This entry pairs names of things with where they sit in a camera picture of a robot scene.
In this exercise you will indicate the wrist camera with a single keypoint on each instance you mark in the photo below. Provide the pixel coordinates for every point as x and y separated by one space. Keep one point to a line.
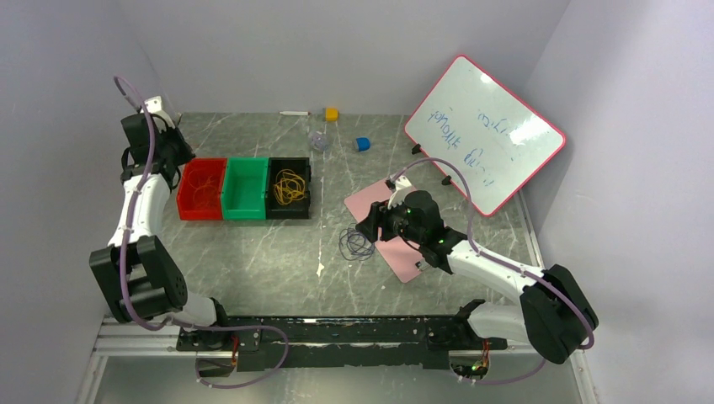
155 106
401 187

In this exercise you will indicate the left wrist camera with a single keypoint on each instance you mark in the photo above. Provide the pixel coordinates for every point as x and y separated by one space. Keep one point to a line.
155 106

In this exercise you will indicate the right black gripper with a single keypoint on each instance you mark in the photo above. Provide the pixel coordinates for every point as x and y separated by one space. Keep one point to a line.
378 216

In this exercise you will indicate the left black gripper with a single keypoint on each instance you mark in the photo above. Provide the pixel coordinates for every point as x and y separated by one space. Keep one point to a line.
186 150

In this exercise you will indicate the black plastic bin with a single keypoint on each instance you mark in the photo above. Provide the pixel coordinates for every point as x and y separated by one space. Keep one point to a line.
288 193

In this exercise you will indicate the red plastic bin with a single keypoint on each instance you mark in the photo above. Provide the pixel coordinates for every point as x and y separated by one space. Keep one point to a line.
199 191

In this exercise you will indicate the yellow cube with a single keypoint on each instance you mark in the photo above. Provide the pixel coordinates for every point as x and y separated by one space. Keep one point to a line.
331 114

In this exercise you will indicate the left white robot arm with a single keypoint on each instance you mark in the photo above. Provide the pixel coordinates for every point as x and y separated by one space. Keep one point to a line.
135 272

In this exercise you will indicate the blue block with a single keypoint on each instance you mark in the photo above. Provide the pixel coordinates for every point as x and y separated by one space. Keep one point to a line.
362 144

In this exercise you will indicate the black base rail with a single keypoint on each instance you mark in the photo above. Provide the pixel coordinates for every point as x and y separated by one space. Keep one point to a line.
261 342

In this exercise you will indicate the white marker pen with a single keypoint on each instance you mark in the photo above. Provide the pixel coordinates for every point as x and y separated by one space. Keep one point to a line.
294 113

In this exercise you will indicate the green plastic bin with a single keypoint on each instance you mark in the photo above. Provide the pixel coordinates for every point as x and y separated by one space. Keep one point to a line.
243 192

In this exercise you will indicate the pink framed whiteboard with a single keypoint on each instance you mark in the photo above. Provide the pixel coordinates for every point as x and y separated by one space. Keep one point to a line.
481 135

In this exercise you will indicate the pink clipboard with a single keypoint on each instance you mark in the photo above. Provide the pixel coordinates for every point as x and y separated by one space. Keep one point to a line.
405 259

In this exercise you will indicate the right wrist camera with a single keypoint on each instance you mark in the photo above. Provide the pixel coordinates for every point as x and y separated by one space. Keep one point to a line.
401 187

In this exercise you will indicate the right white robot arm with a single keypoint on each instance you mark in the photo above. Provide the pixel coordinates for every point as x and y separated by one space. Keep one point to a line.
548 309

